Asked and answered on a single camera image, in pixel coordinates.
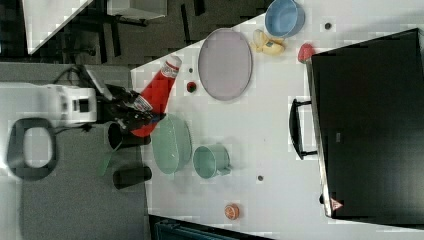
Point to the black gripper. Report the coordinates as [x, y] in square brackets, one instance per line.
[125, 107]

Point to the red ketchup bottle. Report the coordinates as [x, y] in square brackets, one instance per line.
[154, 98]

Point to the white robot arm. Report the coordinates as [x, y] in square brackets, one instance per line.
[25, 106]

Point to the silver black toaster oven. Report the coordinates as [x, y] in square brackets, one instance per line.
[367, 109]

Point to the green slotted spatula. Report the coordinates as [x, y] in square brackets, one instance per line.
[106, 160]

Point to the green perforated colander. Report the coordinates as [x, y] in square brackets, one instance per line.
[171, 142]

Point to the red green toy strawberry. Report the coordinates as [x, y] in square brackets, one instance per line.
[191, 87]

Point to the green mug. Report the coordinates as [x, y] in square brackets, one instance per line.
[211, 160]

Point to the round lilac plate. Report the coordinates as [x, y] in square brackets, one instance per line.
[225, 64]

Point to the orange slice toy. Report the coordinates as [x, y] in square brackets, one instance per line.
[232, 211]

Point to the yellow toy banana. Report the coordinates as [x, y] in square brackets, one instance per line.
[262, 43]

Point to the blue bowl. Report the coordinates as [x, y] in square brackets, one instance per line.
[284, 18]

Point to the pink toy strawberry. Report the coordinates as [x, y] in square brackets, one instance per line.
[305, 53]

